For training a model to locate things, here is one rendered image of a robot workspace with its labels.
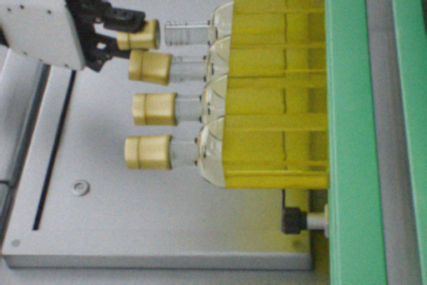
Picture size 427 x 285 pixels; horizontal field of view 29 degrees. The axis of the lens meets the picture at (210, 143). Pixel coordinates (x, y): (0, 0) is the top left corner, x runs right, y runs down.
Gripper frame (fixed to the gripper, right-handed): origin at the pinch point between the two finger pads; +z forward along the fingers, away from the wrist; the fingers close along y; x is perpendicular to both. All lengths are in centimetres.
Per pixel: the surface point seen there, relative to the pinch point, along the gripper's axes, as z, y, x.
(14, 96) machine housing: -17.6, -12.5, -2.0
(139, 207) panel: 5.0, -12.4, -14.3
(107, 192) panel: 0.5, -12.4, -13.3
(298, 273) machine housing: 24.1, -14.9, -16.5
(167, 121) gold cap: 9.2, 0.2, -11.5
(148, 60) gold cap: 5.1, 2.2, -5.4
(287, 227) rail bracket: 23.4, -5.0, -17.6
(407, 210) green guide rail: 34.9, 13.3, -25.9
